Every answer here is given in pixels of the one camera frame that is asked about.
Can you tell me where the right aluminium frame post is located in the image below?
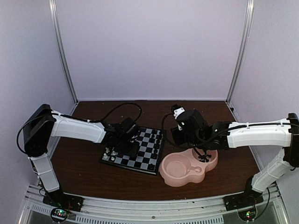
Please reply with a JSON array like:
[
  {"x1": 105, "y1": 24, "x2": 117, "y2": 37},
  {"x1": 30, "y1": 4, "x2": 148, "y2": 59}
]
[{"x1": 225, "y1": 0, "x2": 255, "y2": 102}]

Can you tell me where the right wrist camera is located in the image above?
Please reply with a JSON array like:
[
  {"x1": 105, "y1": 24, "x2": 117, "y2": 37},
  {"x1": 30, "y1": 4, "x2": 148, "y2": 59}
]
[{"x1": 171, "y1": 104, "x2": 185, "y2": 119}]

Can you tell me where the pile of black chess pieces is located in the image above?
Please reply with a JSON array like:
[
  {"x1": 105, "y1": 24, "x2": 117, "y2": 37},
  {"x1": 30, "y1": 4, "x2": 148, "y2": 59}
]
[{"x1": 198, "y1": 154, "x2": 212, "y2": 162}]

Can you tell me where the left black cable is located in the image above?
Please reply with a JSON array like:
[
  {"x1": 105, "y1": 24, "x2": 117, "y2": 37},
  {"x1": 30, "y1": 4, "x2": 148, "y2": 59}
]
[{"x1": 91, "y1": 102, "x2": 142, "y2": 128}]

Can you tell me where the pink double pet bowl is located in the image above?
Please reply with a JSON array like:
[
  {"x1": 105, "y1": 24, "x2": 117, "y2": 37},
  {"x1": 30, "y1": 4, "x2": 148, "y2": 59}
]
[{"x1": 159, "y1": 148, "x2": 218, "y2": 187}]

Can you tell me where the black and white chessboard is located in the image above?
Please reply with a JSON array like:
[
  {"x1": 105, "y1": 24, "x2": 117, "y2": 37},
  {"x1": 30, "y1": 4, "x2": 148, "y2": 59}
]
[{"x1": 100, "y1": 127, "x2": 166, "y2": 175}]

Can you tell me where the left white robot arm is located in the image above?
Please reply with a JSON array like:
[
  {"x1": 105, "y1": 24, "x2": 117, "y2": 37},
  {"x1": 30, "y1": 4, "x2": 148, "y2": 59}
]
[{"x1": 19, "y1": 104, "x2": 140, "y2": 207}]

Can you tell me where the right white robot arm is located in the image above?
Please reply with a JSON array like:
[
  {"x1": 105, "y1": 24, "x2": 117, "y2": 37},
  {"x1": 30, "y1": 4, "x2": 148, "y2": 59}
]
[{"x1": 171, "y1": 105, "x2": 299, "y2": 206}]

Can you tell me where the left aluminium frame post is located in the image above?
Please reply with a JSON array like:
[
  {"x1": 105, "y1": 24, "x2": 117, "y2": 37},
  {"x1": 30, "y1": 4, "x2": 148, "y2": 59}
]
[{"x1": 49, "y1": 0, "x2": 79, "y2": 105}]

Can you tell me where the aluminium frame post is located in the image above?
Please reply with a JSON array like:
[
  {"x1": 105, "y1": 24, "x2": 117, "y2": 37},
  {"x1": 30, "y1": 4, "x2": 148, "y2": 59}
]
[
  {"x1": 225, "y1": 0, "x2": 255, "y2": 102},
  {"x1": 49, "y1": 0, "x2": 79, "y2": 105}
]

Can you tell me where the front aluminium rail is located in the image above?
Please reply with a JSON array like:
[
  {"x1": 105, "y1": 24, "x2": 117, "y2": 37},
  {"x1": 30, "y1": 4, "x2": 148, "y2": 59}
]
[{"x1": 16, "y1": 184, "x2": 290, "y2": 224}]

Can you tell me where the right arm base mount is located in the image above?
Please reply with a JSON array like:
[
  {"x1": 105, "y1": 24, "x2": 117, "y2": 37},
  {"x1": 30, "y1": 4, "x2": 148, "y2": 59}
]
[{"x1": 223, "y1": 193, "x2": 264, "y2": 211}]

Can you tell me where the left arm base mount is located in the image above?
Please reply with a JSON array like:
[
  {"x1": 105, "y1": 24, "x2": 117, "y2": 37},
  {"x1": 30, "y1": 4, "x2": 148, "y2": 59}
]
[{"x1": 43, "y1": 194, "x2": 84, "y2": 212}]

